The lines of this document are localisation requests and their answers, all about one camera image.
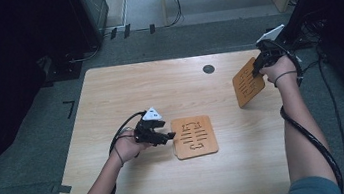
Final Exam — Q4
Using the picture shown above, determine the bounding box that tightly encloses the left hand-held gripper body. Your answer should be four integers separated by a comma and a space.
130, 104, 169, 149

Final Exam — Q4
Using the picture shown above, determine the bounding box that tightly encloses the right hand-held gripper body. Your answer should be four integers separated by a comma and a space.
252, 23, 292, 70

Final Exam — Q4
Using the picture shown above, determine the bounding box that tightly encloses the carved wooden trivet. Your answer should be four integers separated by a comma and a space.
229, 55, 269, 110
169, 113, 221, 162

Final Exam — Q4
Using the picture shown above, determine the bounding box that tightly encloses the person's right hand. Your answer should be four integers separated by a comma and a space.
257, 52, 301, 91

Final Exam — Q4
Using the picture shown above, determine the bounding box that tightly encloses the person's left hand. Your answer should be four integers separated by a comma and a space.
109, 127, 152, 166

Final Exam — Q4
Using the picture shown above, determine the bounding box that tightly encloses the thin black right wristband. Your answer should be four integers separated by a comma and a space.
271, 68, 300, 89

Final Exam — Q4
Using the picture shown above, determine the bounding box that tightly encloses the thin black wristband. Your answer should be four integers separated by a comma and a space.
113, 145, 126, 169
271, 68, 300, 89

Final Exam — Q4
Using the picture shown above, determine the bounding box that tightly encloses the thin black left wristband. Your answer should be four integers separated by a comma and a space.
113, 145, 126, 169

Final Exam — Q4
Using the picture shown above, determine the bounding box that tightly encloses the round black table grommet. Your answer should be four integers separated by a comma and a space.
201, 63, 216, 76

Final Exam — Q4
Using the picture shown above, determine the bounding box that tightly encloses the black angled floor tape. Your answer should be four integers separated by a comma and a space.
62, 99, 78, 121

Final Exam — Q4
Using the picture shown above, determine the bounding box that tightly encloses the dark floor tape patch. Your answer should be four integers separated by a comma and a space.
49, 182, 74, 194

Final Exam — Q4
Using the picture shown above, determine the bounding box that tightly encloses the dark glass cabinet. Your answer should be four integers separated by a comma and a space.
65, 0, 115, 53

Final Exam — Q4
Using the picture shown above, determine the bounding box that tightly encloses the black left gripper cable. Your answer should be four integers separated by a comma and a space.
49, 110, 157, 194

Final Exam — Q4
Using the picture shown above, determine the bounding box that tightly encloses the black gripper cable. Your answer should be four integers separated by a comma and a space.
261, 31, 344, 194
49, 110, 157, 194

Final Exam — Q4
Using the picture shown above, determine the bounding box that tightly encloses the black stand base plate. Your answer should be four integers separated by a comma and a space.
41, 58, 86, 85
271, 21, 315, 54

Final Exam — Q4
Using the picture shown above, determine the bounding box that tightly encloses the black floor cable bundle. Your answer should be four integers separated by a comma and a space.
294, 45, 322, 76

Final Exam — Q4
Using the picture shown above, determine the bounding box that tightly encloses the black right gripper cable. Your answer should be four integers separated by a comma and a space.
261, 31, 344, 194

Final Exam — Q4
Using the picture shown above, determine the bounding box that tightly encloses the grey floor cable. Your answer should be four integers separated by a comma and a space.
65, 43, 103, 65

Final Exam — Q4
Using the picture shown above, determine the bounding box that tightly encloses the long black floor cable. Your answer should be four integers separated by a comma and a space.
314, 40, 344, 194

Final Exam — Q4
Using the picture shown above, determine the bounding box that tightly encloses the hanging black cable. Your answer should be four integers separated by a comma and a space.
165, 0, 186, 28

